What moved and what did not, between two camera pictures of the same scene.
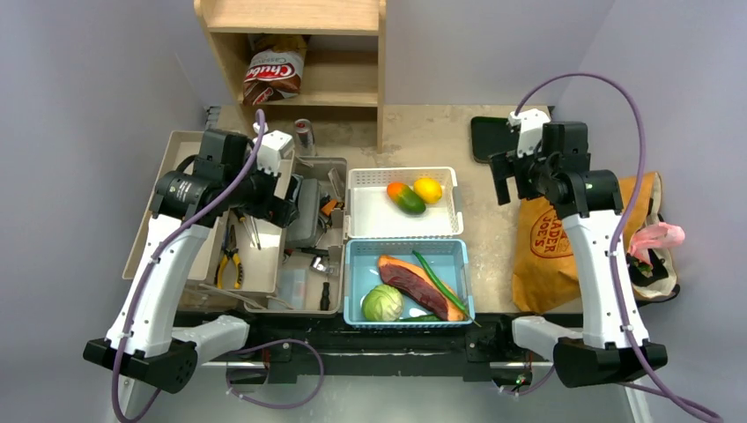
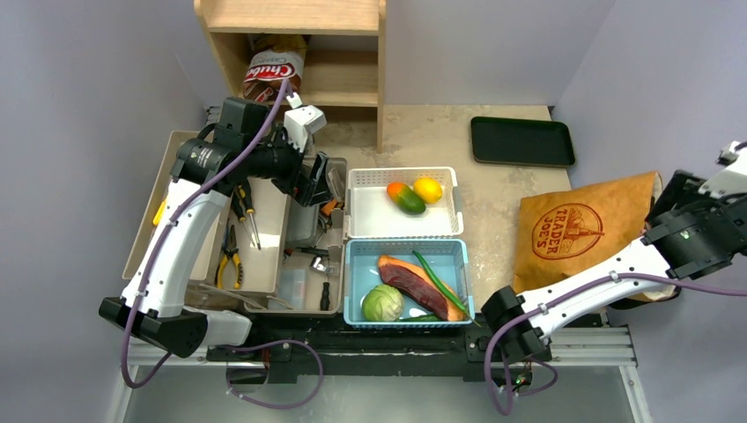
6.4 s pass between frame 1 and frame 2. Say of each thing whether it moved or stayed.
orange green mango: stayed
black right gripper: moved
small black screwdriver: stayed
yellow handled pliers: stayed
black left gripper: moved
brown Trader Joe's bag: stayed
